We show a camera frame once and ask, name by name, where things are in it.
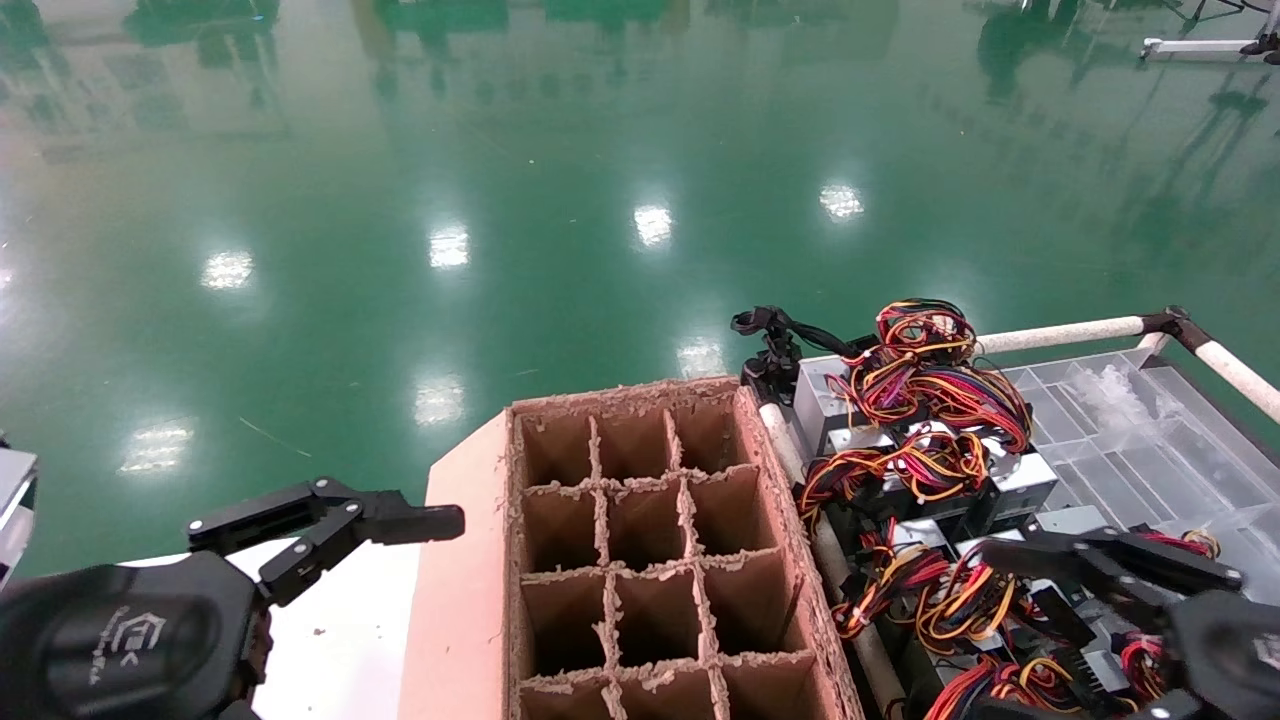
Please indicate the flat grey power supply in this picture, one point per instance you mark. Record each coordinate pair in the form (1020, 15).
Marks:
(1075, 520)

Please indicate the brown cardboard box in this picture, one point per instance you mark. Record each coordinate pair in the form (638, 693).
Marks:
(460, 600)

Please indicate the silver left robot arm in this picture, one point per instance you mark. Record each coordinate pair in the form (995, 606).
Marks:
(15, 510)

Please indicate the black caster wheel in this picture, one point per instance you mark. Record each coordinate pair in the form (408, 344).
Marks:
(1265, 45)

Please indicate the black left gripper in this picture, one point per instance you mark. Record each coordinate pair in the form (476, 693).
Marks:
(130, 640)

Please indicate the white silver power supply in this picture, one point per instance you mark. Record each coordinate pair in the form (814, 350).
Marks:
(1025, 478)

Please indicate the cardboard divider grid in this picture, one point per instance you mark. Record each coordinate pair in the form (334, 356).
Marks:
(605, 572)

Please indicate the grey metal power supply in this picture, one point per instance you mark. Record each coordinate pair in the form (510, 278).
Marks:
(820, 395)

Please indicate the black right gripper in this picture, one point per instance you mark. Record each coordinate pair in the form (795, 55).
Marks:
(1235, 660)

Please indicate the white metal frame bar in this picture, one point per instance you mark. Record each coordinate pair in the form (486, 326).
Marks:
(1190, 46)

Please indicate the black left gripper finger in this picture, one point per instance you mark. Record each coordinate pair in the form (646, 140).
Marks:
(400, 522)

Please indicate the clear plastic compartment tray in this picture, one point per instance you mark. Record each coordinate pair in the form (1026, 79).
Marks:
(1100, 450)

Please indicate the black rail corner clamp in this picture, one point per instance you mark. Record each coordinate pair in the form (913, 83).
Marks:
(1175, 323)

